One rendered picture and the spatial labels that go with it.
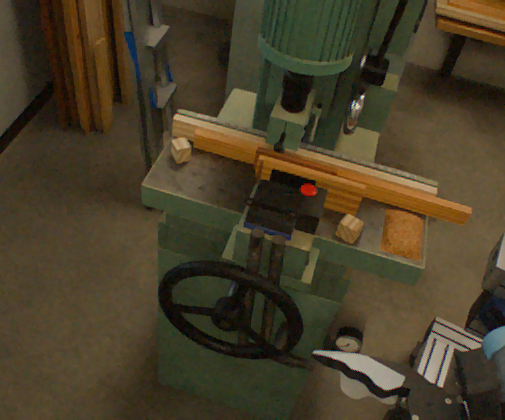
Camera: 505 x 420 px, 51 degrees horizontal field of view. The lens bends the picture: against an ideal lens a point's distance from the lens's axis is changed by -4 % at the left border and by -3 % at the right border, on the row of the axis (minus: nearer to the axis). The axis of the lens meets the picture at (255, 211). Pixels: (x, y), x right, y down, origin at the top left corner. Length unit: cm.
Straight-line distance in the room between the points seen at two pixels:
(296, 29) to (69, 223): 157
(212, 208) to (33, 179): 150
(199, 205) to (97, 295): 102
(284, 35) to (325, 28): 7
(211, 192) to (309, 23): 41
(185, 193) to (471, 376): 78
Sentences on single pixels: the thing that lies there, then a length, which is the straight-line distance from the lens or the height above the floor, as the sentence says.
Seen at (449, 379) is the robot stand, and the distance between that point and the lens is 186.
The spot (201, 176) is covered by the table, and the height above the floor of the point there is 90.
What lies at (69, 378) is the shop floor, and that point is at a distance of 191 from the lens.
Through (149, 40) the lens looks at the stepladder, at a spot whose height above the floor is 75.
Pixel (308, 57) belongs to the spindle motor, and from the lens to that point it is 95.
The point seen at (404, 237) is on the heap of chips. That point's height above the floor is 92.
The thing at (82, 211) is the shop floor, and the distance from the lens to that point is 234.
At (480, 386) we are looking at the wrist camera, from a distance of 47.
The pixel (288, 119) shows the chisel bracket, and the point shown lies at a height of 107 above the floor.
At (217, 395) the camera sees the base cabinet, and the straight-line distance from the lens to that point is 180.
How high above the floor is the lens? 169
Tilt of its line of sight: 46 degrees down
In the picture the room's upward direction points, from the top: 11 degrees clockwise
